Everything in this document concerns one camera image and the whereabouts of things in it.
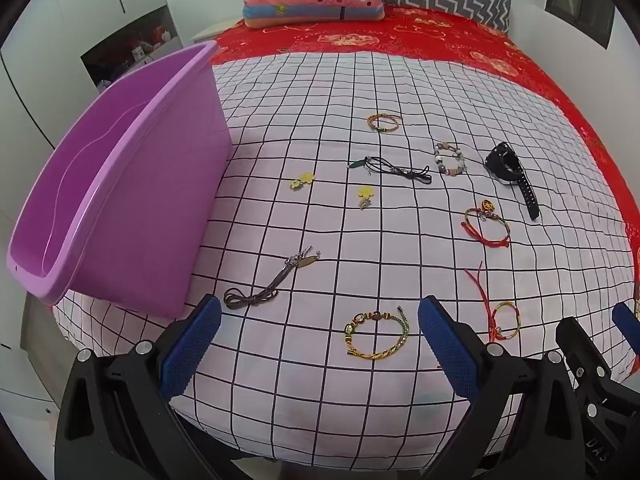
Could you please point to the white wardrobe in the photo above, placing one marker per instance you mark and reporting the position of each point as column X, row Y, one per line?
column 60, row 10

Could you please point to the purple plastic bin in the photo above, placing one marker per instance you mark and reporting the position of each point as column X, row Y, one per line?
column 125, row 185

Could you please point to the white black checked sheet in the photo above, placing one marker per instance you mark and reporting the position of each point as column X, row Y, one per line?
column 300, row 240

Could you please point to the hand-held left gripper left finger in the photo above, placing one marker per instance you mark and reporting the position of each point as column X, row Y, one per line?
column 192, row 350

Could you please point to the red patterned bedsheet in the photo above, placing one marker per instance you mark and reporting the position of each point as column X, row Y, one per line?
column 450, row 40

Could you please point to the colourful striped pillow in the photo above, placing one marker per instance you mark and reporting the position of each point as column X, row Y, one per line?
column 310, row 2

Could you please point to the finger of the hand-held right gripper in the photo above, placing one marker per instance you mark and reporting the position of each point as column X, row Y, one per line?
column 627, row 320
column 582, row 350

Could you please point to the dark window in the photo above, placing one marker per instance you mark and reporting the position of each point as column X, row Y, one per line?
column 580, row 0

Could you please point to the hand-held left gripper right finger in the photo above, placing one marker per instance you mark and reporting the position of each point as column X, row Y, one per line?
column 445, row 345

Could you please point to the black wristwatch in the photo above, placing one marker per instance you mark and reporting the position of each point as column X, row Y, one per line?
column 502, row 162

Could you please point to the cluttered wardrobe shelf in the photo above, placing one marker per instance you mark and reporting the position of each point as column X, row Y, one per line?
column 130, row 45

